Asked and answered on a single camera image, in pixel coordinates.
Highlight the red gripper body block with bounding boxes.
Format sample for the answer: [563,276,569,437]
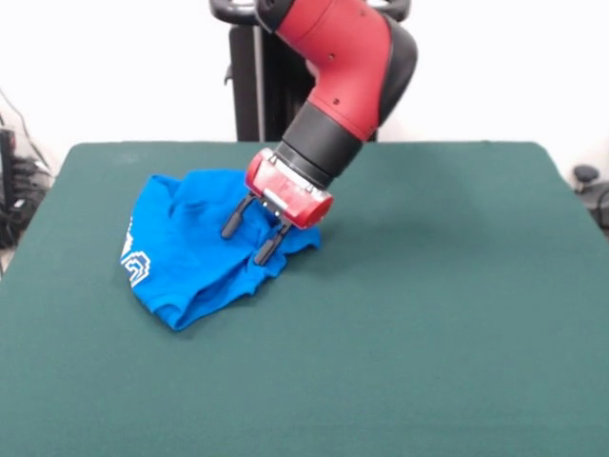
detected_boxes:
[244,149,335,230]

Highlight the dark green table cloth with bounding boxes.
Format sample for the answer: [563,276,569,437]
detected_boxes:
[0,140,609,457]

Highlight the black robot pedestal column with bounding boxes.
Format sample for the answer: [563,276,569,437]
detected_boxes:
[208,0,408,144]

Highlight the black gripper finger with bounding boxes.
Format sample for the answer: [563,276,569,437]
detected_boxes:
[220,193,256,240]
[253,221,293,267]

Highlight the black cables and equipment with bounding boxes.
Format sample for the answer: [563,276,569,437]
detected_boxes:
[0,85,54,277]

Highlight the blue printed t-shirt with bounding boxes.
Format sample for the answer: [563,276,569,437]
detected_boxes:
[118,169,323,332]

